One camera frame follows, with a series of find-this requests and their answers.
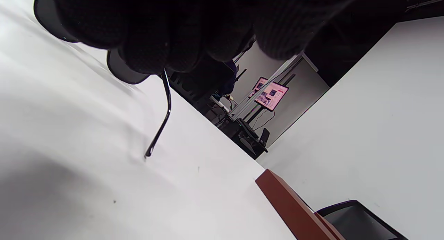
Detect person's left hand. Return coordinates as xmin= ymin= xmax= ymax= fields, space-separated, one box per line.
xmin=50 ymin=0 xmax=365 ymax=75

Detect black sunglasses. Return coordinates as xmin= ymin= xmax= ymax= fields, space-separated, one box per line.
xmin=34 ymin=0 xmax=172 ymax=158

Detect brown storage box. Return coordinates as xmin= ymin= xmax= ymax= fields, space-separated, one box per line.
xmin=255 ymin=169 xmax=347 ymax=240

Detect monitor with pink screen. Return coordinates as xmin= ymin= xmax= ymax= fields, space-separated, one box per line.
xmin=248 ymin=76 xmax=290 ymax=112

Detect black keyboard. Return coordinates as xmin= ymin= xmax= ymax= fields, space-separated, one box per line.
xmin=239 ymin=118 xmax=260 ymax=140

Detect black fabric armchair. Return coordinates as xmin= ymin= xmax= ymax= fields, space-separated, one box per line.
xmin=316 ymin=199 xmax=409 ymax=240

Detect aluminium frame post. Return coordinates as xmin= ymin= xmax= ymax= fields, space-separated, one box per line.
xmin=229 ymin=54 xmax=304 ymax=121

